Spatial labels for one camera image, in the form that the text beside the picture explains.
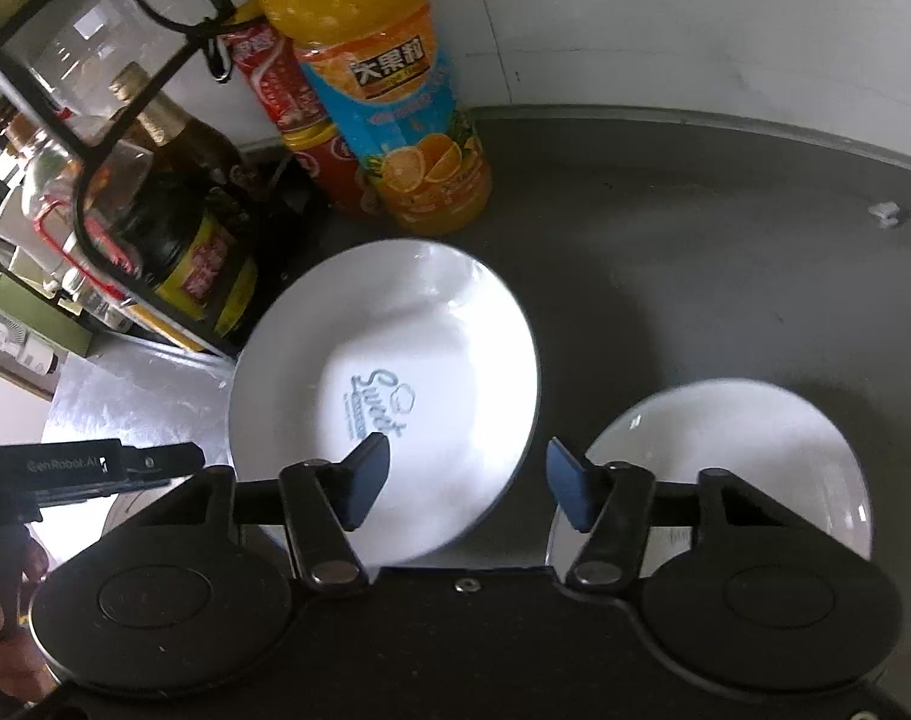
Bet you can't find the black wire spice rack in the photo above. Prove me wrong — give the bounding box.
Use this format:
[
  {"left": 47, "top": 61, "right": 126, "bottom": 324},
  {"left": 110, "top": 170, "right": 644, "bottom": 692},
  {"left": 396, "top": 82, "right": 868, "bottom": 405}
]
[{"left": 0, "top": 0, "right": 337, "bottom": 359}]

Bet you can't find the dark soy sauce bottle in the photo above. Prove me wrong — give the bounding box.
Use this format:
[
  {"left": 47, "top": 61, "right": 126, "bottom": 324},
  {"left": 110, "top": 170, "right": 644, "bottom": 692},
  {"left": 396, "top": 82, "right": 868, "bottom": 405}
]
[{"left": 88, "top": 93, "right": 261, "bottom": 346}]

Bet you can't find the white plate with Sweet print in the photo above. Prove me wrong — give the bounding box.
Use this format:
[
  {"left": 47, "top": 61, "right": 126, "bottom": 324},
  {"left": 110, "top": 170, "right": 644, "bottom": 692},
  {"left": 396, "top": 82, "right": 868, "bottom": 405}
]
[{"left": 227, "top": 239, "right": 540, "bottom": 567}]

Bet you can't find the person's left hand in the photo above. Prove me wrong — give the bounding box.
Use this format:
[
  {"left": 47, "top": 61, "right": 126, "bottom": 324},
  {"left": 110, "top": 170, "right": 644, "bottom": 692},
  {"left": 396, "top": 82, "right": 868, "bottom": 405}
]
[{"left": 0, "top": 525, "right": 55, "bottom": 718}]

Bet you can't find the orange juice bottle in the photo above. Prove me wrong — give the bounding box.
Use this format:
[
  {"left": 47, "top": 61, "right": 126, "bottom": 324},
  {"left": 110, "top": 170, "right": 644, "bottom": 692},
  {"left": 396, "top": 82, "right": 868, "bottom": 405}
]
[{"left": 260, "top": 0, "right": 492, "bottom": 238}]

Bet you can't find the white plate with Barbry print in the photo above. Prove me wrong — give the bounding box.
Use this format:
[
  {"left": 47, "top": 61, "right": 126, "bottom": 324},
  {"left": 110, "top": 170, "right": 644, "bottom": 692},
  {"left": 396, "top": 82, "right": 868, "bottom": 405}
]
[{"left": 587, "top": 379, "right": 873, "bottom": 557}]

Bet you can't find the red label drink bottle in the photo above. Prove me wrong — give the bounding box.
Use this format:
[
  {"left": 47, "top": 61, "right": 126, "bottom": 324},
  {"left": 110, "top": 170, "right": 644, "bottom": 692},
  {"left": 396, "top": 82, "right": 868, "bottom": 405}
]
[{"left": 221, "top": 0, "right": 384, "bottom": 220}]

